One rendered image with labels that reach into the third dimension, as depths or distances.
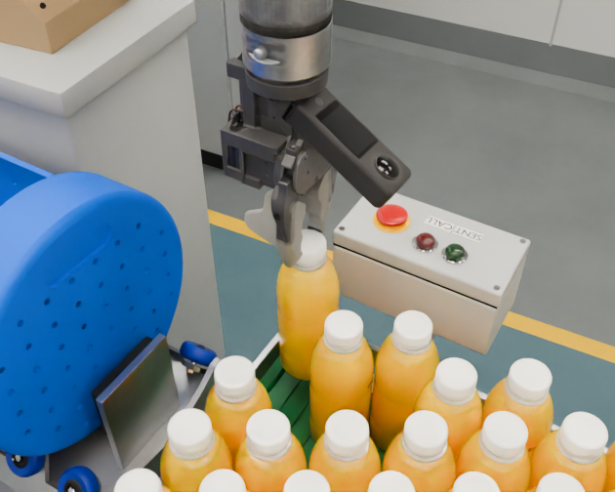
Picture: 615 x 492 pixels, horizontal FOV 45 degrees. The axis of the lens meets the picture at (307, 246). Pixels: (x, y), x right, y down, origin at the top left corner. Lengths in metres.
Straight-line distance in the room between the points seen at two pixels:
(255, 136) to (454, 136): 2.36
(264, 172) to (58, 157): 0.51
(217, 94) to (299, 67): 1.94
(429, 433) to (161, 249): 0.34
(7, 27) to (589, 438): 0.91
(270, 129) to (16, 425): 0.36
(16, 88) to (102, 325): 0.43
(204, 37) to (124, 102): 1.32
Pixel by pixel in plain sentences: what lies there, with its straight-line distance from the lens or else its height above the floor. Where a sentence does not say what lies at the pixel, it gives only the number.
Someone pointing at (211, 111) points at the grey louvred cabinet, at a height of 0.27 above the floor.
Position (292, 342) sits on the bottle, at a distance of 0.82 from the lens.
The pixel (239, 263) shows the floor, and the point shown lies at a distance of 2.39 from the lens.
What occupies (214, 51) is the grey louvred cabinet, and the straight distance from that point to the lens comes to 2.46.
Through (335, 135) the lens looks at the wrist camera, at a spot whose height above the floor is 1.30.
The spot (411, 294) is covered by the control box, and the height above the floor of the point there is 1.05.
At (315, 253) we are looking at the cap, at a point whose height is 1.15.
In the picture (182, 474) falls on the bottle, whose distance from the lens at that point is 0.70.
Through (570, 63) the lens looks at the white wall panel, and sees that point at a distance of 3.44.
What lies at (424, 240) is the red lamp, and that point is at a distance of 0.82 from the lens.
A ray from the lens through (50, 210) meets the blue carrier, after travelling 0.69.
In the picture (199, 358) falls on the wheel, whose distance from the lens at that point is 0.88.
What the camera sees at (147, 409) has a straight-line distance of 0.84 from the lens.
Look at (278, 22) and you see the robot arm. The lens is 0.59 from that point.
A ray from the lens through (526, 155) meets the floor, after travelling 2.95.
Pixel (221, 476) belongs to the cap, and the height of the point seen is 1.09.
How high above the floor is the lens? 1.65
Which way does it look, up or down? 43 degrees down
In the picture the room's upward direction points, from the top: straight up
